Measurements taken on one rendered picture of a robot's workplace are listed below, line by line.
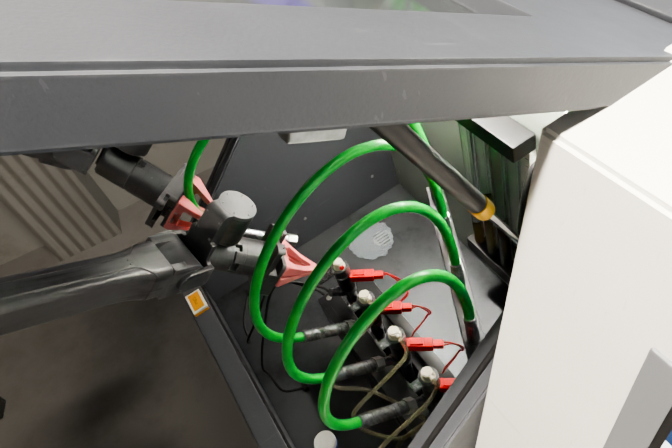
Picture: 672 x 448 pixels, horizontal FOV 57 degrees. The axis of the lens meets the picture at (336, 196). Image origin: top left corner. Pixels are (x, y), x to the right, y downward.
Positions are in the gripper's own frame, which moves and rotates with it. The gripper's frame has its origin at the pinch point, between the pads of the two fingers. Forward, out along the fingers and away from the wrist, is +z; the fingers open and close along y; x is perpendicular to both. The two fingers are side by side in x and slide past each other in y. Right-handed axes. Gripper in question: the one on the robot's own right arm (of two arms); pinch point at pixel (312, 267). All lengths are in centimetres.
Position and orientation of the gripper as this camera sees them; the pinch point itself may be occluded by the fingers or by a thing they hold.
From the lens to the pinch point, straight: 101.0
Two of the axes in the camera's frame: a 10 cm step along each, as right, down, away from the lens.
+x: -2.5, -6.6, 7.1
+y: 4.7, -7.2, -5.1
